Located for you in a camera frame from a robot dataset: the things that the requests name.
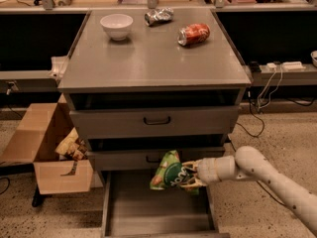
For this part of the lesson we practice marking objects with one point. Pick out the green rice chip bag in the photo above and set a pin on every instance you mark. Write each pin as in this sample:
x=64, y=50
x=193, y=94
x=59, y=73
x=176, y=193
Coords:
x=171, y=173

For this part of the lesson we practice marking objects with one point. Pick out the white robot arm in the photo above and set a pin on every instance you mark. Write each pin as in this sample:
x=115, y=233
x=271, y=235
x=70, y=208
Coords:
x=248, y=163

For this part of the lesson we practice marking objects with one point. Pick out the crushed silver can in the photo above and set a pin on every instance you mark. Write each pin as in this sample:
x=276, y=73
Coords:
x=158, y=16

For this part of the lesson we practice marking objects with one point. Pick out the orange soda can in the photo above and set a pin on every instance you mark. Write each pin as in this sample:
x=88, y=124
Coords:
x=193, y=34

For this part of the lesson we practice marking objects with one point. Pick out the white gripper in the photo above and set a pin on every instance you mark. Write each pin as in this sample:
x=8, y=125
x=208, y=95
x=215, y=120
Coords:
x=206, y=171

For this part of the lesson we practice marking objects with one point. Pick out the middle grey drawer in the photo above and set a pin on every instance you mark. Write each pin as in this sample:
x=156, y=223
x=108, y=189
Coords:
x=146, y=159

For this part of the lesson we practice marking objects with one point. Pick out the bottom grey drawer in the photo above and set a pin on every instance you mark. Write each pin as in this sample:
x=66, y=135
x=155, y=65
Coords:
x=132, y=210

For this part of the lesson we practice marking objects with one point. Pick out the top grey drawer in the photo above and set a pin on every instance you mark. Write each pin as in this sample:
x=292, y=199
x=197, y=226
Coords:
x=154, y=122

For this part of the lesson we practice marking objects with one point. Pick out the white power strip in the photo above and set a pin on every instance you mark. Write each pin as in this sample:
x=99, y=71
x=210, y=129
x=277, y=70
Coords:
x=287, y=66

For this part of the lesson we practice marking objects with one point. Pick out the open cardboard box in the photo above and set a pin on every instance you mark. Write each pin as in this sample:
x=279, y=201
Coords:
x=43, y=127

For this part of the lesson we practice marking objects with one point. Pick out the grey drawer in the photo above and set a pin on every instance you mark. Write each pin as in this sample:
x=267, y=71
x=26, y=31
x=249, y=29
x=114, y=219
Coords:
x=154, y=122
x=132, y=210
x=146, y=159

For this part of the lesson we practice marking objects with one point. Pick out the grey drawer cabinet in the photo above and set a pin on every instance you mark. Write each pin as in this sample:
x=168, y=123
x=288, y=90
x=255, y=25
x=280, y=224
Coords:
x=152, y=70

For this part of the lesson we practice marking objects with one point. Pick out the snack bags in box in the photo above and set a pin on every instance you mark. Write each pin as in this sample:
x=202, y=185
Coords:
x=72, y=147

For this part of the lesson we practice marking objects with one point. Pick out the white ceramic bowl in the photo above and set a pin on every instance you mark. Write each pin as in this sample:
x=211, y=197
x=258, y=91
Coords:
x=117, y=26

